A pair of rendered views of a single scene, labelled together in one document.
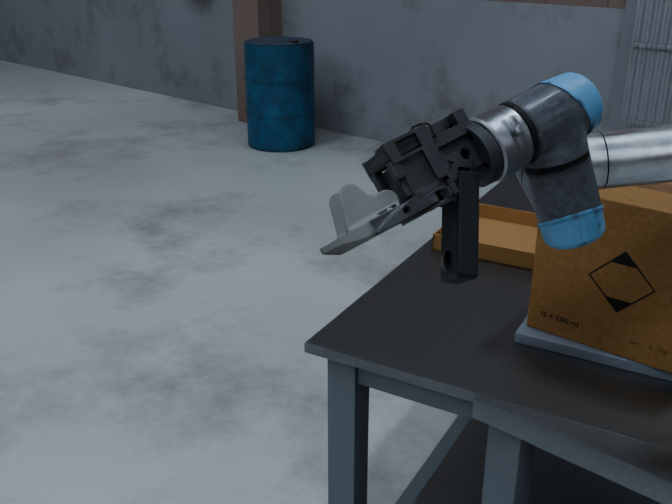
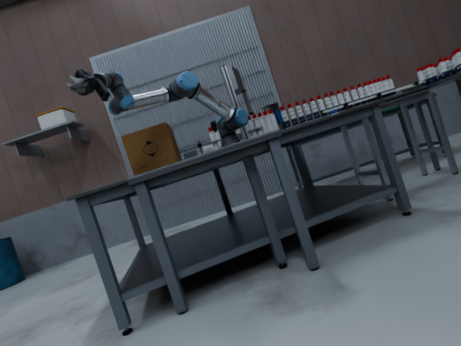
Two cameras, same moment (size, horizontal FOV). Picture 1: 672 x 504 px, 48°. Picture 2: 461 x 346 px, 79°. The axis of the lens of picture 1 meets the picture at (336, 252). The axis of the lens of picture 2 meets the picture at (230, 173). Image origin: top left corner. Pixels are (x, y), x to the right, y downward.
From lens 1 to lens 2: 104 cm
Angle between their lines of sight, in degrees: 46
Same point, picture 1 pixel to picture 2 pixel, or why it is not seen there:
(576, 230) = (128, 99)
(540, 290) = (132, 163)
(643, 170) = (138, 100)
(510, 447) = (143, 188)
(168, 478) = not seen: outside the picture
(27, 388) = not seen: outside the picture
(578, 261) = (138, 150)
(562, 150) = (117, 81)
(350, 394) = (88, 210)
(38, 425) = not seen: outside the picture
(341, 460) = (94, 238)
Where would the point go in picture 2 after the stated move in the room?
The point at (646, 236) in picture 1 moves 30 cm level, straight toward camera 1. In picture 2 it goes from (150, 134) to (151, 122)
